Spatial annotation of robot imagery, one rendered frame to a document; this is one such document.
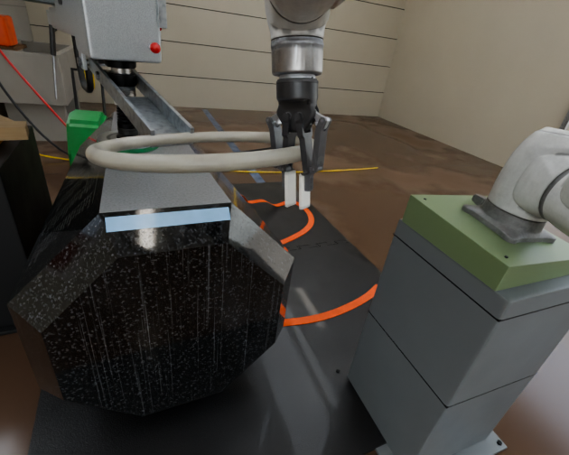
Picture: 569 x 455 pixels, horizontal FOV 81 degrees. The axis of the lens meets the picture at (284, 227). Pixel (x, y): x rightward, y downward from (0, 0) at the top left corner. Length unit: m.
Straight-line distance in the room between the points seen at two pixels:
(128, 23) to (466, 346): 1.34
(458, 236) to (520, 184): 0.19
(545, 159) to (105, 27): 1.24
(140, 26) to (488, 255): 1.19
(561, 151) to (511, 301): 0.36
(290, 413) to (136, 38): 1.42
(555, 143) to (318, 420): 1.16
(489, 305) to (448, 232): 0.20
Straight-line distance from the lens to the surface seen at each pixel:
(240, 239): 0.97
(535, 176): 1.00
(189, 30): 6.32
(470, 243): 0.95
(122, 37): 1.28
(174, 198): 0.99
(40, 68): 4.16
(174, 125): 1.11
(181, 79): 6.36
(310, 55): 0.61
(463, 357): 1.05
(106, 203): 0.98
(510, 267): 0.90
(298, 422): 1.44
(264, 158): 0.57
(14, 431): 1.60
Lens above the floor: 1.25
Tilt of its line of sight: 29 degrees down
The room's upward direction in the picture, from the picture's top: 8 degrees clockwise
